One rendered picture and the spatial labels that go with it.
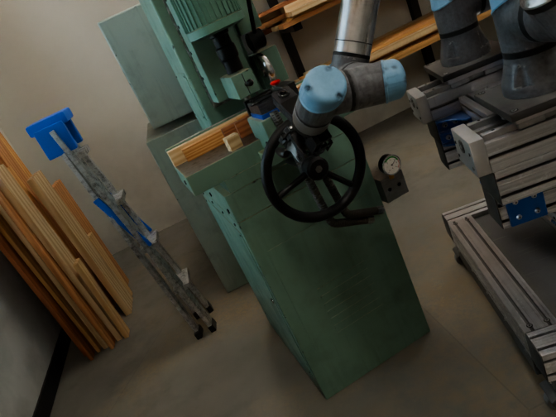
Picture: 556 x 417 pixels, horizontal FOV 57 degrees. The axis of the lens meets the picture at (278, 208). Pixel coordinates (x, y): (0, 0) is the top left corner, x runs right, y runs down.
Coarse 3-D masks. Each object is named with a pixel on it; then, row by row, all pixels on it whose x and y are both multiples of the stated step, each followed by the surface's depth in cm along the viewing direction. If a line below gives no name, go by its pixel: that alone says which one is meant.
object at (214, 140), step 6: (216, 132) 152; (222, 132) 153; (204, 138) 152; (210, 138) 152; (216, 138) 153; (222, 138) 153; (192, 144) 152; (198, 144) 151; (204, 144) 152; (210, 144) 152; (216, 144) 153; (222, 144) 154; (186, 150) 150; (192, 150) 151; (198, 150) 151; (204, 150) 152; (210, 150) 153; (186, 156) 151; (192, 156) 151; (198, 156) 152
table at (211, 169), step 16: (352, 112) 149; (224, 144) 152; (256, 144) 141; (192, 160) 152; (208, 160) 143; (224, 160) 139; (240, 160) 140; (256, 160) 142; (192, 176) 137; (208, 176) 139; (224, 176) 140; (192, 192) 141
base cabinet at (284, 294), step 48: (240, 240) 158; (288, 240) 151; (336, 240) 157; (384, 240) 163; (288, 288) 155; (336, 288) 161; (384, 288) 168; (288, 336) 175; (336, 336) 165; (384, 336) 173; (336, 384) 170
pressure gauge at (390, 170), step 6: (384, 156) 150; (390, 156) 149; (396, 156) 150; (378, 162) 151; (384, 162) 149; (390, 162) 150; (396, 162) 151; (384, 168) 150; (390, 168) 150; (396, 168) 151; (390, 174) 151
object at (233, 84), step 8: (240, 72) 147; (248, 72) 147; (224, 80) 154; (232, 80) 146; (240, 80) 147; (224, 88) 159; (232, 88) 149; (240, 88) 147; (248, 88) 148; (256, 88) 149; (232, 96) 154; (240, 96) 148; (248, 96) 153
